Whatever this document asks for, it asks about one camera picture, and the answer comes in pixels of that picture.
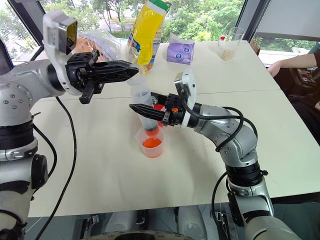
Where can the small red bottle cap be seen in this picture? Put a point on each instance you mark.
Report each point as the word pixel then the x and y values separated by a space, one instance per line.
pixel 222 38

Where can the black window frame post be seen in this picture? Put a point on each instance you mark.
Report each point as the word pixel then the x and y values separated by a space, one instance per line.
pixel 27 17

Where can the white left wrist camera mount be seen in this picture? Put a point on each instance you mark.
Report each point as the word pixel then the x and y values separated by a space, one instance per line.
pixel 48 37

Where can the yellow snack bag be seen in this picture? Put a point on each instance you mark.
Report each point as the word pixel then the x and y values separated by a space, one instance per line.
pixel 147 32

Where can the bystander bare forearm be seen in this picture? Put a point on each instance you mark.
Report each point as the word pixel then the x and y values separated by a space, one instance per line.
pixel 300 61

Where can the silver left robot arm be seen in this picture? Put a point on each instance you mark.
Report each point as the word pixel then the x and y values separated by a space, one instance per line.
pixel 17 82

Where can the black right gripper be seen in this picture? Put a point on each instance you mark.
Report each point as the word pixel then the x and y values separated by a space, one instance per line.
pixel 175 102

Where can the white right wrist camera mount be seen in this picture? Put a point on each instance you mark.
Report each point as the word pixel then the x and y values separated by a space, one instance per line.
pixel 190 85

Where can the purple tissue pack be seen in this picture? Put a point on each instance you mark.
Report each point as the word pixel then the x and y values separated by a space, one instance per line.
pixel 180 51

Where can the clear plastic bread bag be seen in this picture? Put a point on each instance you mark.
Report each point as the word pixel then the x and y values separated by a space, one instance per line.
pixel 105 45

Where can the clear measuring cylinder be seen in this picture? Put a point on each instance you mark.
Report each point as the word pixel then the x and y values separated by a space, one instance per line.
pixel 141 96

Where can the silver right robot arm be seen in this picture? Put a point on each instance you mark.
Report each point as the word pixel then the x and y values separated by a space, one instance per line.
pixel 240 145

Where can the grey roller blind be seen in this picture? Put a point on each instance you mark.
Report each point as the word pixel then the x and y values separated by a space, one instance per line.
pixel 290 17

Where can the tall clear glass with nuts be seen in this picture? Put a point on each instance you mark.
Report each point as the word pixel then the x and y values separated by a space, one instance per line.
pixel 228 50

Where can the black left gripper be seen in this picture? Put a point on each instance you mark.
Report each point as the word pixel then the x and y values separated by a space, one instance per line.
pixel 80 75

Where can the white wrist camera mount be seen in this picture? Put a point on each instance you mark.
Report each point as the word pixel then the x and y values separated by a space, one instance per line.
pixel 48 37
pixel 190 85

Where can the bystander dark clothed body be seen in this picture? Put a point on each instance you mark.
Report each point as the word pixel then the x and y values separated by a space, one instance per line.
pixel 305 100

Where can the bystander bare hand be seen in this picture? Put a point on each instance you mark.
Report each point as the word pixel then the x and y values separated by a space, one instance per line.
pixel 275 68

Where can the dark monitor edge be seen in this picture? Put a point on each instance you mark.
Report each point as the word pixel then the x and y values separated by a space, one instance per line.
pixel 4 57

